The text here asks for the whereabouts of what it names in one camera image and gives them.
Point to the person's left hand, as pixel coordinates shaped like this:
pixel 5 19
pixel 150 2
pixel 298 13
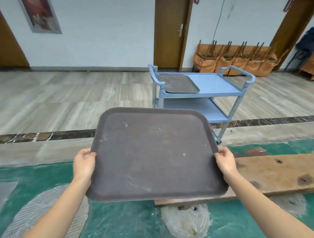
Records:
pixel 82 165

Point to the person's right hand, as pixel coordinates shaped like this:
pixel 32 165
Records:
pixel 227 164

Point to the person's right thumb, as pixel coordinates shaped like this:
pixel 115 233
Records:
pixel 219 156

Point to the person's left thumb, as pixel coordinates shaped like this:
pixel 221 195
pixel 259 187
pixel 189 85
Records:
pixel 91 156

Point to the large brown serving tray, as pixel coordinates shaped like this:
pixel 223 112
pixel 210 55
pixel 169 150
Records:
pixel 157 154

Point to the person's left forearm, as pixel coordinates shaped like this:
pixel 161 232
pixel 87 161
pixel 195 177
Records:
pixel 57 209

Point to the person's right forearm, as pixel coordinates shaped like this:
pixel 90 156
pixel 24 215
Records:
pixel 265 208

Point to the wooden plank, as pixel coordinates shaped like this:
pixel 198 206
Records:
pixel 272 174

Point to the blue plastic service cart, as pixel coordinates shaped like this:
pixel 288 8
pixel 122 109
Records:
pixel 215 85

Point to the small brown serving tray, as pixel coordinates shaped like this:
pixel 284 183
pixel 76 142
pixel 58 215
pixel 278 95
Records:
pixel 179 83

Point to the row of orange covered chairs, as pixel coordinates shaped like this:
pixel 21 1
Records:
pixel 235 62

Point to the black metal stool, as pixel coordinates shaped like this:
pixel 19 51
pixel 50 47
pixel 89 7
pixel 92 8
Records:
pixel 295 60

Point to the single orange covered chair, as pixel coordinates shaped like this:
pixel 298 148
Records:
pixel 309 66

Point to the brown wooden door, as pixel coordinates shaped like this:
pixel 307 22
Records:
pixel 169 36
pixel 11 49
pixel 289 27

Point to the dark blue garment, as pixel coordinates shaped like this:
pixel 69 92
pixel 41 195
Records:
pixel 306 41

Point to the framed wall picture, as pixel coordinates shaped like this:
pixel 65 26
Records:
pixel 40 15

